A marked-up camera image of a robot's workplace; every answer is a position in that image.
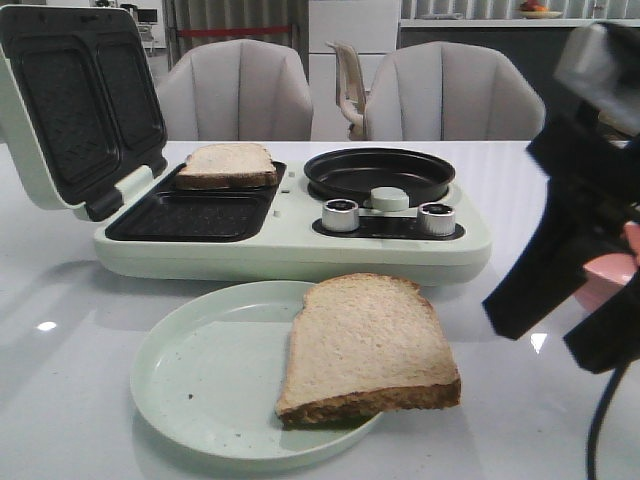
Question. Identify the red barrier belt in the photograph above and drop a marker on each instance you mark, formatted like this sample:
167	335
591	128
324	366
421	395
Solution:
235	32

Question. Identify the left silver knob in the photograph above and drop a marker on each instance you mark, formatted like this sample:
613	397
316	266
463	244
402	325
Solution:
340	215

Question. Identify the green breakfast maker lid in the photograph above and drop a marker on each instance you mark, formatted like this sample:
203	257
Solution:
79	111

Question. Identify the right beige armchair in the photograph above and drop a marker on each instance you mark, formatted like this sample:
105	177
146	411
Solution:
451	92

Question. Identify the left beige armchair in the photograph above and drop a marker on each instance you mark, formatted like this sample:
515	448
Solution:
238	90

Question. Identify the silver knob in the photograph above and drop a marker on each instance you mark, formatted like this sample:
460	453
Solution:
436	219
340	215

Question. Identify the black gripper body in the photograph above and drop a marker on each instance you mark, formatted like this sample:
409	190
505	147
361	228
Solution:
593	184

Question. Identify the right silver knob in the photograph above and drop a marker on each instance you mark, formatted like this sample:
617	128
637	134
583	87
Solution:
436	219

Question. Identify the green round plate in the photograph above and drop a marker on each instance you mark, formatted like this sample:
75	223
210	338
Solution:
207	377

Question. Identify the black round frying pan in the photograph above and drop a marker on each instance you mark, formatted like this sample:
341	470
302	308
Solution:
353	173

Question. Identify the bread slice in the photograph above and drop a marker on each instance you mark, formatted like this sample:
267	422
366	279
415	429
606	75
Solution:
363	344
230	165

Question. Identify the beige armchair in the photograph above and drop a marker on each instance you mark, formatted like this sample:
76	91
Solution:
238	90
451	92

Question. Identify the pink bowl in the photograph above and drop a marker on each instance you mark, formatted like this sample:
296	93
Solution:
605	276

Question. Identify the green breakfast maker base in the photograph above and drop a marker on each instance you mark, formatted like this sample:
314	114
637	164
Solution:
277	233

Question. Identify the fruit bowl on counter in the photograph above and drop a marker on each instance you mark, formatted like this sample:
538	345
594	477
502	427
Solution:
534	9

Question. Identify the dark kitchen counter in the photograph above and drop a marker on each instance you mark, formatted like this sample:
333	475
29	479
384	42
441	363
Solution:
535	51

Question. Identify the white office chair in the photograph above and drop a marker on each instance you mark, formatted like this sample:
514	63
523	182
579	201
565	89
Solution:
351	95

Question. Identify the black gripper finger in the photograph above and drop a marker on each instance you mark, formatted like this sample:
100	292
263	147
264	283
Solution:
550	268
609	336

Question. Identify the white refrigerator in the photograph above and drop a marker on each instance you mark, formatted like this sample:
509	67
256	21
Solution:
371	27

